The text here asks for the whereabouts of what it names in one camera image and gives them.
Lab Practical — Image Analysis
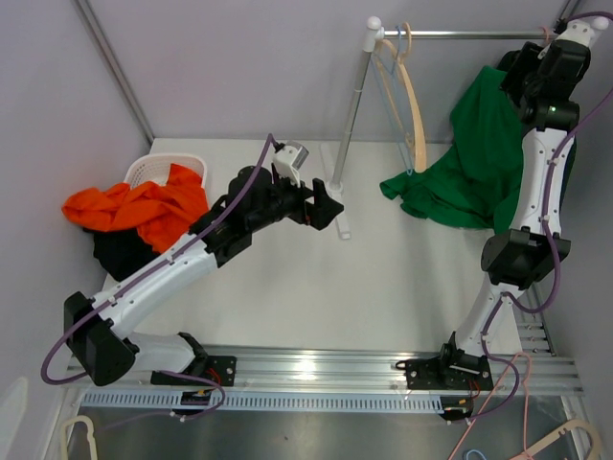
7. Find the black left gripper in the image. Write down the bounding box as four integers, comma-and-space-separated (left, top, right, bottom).
247, 168, 343, 234

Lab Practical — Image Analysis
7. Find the beige plastic hanger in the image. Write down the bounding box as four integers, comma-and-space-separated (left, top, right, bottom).
373, 21, 428, 173

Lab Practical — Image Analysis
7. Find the blue wire hanger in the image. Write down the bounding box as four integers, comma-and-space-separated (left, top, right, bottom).
373, 26, 418, 176

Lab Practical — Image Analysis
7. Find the orange t shirt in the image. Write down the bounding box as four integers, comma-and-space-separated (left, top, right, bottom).
62, 163, 209, 253

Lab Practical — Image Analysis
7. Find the black t shirt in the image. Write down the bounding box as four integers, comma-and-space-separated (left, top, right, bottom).
84, 228, 158, 281

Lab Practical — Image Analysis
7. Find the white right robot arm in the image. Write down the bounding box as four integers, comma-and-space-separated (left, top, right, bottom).
428, 37, 591, 390

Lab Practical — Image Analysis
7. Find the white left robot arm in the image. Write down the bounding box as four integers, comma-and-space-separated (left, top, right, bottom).
64, 167, 344, 386

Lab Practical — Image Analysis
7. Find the dark green t shirt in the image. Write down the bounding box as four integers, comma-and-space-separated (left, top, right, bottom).
559, 140, 577, 207

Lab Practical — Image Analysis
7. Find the pink hanger on floor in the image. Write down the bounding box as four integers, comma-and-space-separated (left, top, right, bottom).
447, 352, 533, 460

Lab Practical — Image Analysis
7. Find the blue hanger on floor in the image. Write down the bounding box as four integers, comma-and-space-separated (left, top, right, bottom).
463, 448, 488, 460

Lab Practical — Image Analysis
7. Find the beige hanger lower left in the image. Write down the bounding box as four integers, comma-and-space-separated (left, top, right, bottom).
59, 415, 100, 460

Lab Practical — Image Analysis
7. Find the beige hanger on floor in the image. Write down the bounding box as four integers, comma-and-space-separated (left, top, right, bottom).
510, 419, 605, 460

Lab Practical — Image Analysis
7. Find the white perforated plastic basket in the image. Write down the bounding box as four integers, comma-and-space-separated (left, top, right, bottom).
124, 153, 208, 188

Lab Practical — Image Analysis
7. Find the metal clothes rack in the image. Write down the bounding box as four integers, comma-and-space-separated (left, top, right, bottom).
319, 15, 610, 241

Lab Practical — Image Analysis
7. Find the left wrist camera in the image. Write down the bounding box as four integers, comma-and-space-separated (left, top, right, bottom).
272, 141, 309, 187

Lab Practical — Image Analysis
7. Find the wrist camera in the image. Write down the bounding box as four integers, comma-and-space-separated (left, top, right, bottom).
272, 141, 309, 187
537, 19, 601, 60

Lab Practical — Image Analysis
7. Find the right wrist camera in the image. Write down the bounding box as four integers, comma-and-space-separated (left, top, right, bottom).
537, 19, 601, 60

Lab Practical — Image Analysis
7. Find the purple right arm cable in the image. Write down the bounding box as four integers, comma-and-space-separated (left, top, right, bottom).
478, 11, 613, 418

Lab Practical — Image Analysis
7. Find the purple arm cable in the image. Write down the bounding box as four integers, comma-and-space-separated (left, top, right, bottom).
478, 11, 613, 418
40, 133, 284, 385

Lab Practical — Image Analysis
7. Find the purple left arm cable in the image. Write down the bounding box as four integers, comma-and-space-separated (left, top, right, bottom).
40, 133, 284, 385

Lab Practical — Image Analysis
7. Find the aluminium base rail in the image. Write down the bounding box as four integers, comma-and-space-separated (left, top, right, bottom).
61, 340, 586, 414

